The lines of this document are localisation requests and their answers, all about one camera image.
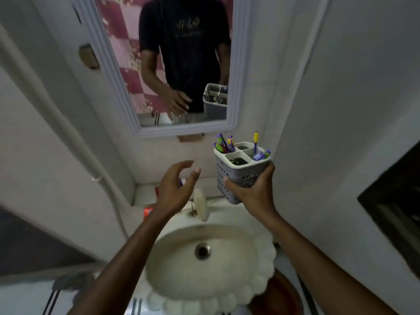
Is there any person's right hand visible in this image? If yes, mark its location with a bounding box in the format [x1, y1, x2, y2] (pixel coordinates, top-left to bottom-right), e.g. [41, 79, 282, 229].
[224, 161, 280, 224]

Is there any red brown bucket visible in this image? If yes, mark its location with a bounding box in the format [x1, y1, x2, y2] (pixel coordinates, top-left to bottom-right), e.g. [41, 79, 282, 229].
[245, 268, 305, 315]

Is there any person's left forearm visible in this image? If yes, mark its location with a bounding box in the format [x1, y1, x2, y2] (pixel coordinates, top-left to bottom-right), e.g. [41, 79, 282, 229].
[67, 211, 179, 315]

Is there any person's right forearm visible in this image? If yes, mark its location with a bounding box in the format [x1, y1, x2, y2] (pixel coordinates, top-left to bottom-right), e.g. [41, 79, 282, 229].
[254, 211, 399, 315]

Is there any white framed wall mirror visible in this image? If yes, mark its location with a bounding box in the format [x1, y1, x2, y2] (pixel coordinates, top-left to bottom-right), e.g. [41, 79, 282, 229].
[70, 0, 254, 139]

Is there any blue purple toothbrush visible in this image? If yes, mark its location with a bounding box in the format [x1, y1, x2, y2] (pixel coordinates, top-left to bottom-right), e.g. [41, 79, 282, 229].
[215, 133, 229, 154]

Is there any black hose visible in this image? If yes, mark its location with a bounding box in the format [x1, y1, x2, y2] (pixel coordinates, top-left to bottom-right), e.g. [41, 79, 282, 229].
[296, 274, 317, 315]

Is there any grey perforated toothbrush holder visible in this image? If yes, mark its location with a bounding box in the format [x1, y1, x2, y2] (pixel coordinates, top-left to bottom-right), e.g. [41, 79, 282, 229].
[214, 142, 271, 205]

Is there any white basin tap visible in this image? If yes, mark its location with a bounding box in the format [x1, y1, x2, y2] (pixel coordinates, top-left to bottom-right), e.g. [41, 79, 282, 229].
[190, 188, 210, 222]

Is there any person's left hand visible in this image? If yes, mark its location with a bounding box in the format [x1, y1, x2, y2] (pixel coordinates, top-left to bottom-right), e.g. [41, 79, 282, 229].
[150, 160, 201, 222]

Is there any metal basin drain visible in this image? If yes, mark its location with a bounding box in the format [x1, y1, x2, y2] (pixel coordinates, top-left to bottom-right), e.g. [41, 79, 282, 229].
[194, 241, 212, 261]

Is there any brown wall plate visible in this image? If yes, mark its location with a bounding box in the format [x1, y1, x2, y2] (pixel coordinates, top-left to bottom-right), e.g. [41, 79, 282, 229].
[78, 44, 101, 70]

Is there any white wall shelf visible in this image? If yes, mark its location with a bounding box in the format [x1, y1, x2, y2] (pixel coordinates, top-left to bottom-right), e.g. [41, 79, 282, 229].
[131, 183, 232, 208]

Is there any white wall pipe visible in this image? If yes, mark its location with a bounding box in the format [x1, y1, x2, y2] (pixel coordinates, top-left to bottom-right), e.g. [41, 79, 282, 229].
[0, 24, 130, 241]

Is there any white scalloped wash basin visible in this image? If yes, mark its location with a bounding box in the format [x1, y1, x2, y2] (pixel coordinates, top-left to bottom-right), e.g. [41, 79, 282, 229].
[135, 193, 277, 315]

